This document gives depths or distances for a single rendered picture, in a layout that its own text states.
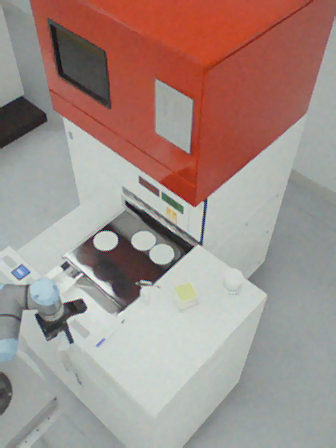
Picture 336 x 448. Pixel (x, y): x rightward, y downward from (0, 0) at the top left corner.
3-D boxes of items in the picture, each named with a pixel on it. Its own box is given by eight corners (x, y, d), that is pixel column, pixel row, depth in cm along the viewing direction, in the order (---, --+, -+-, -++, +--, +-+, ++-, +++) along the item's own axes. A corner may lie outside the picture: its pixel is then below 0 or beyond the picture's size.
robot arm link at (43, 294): (28, 275, 140) (58, 275, 141) (35, 292, 149) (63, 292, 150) (24, 300, 136) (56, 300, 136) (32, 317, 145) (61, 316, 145)
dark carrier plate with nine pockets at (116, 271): (125, 210, 220) (125, 209, 219) (183, 254, 205) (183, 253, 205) (66, 257, 204) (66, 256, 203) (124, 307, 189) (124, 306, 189)
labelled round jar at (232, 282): (229, 278, 190) (232, 264, 182) (244, 289, 187) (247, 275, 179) (217, 290, 187) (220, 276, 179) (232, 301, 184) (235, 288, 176)
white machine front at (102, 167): (76, 167, 246) (64, 102, 215) (200, 260, 212) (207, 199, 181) (72, 170, 245) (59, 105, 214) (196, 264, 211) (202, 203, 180)
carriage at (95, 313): (58, 271, 204) (57, 267, 202) (119, 326, 189) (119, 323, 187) (43, 283, 201) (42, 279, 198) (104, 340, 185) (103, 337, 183)
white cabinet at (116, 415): (112, 280, 301) (99, 191, 237) (237, 387, 261) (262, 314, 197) (27, 352, 272) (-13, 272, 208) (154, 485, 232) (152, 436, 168)
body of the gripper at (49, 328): (38, 324, 161) (31, 308, 151) (62, 311, 164) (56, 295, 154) (47, 343, 157) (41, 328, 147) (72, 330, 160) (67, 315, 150)
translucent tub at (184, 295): (189, 289, 186) (190, 280, 181) (198, 306, 182) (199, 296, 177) (171, 296, 185) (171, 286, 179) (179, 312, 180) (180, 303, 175)
